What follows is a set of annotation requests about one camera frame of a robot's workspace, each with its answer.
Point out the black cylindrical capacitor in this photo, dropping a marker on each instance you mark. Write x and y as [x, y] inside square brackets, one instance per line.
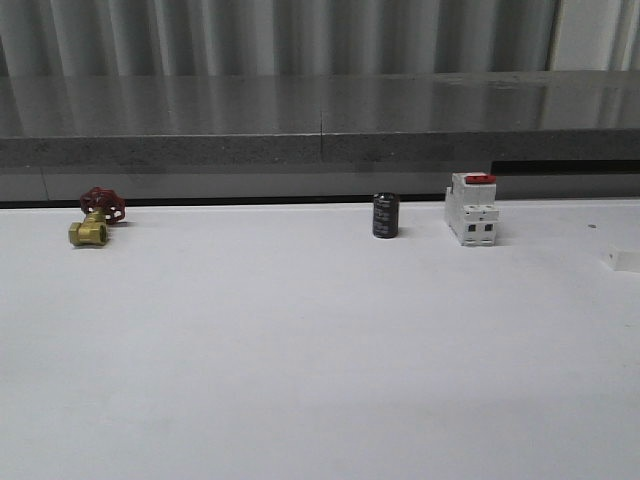
[385, 221]

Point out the brass valve red handwheel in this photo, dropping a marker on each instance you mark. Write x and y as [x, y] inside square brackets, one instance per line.
[102, 207]

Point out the grey stone ledge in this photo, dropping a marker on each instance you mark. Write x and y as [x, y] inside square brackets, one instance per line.
[507, 122]

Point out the white circuit breaker red switch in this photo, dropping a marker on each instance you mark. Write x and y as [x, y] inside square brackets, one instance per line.
[470, 210]

